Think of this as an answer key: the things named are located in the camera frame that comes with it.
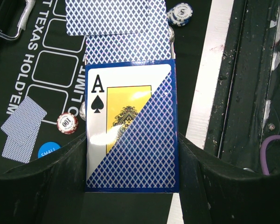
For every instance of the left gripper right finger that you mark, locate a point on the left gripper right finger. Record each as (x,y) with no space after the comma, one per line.
(215,192)

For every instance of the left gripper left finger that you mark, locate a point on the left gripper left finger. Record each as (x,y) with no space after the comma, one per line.
(48,190)

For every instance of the blue round blind button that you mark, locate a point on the blue round blind button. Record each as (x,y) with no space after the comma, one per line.
(48,148)

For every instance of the red white chip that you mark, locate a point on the red white chip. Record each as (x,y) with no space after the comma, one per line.
(67,123)

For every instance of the blue backed card deck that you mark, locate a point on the blue backed card deck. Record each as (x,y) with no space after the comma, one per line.
(153,45)

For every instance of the grey white chip stack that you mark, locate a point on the grey white chip stack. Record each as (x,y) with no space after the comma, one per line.
(171,34)

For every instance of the blue white chip stack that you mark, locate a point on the blue white chip stack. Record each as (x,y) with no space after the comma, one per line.
(180,14)

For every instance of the black poker table mat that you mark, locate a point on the black poker table mat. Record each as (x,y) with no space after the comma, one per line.
(47,66)

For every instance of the white table board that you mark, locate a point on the white table board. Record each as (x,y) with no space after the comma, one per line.
(199,48)

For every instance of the black aluminium chip case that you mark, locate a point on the black aluminium chip case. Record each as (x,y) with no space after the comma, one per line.
(7,10)

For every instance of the aluminium mounting rail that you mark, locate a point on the aluminium mounting rail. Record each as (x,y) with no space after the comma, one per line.
(243,102)

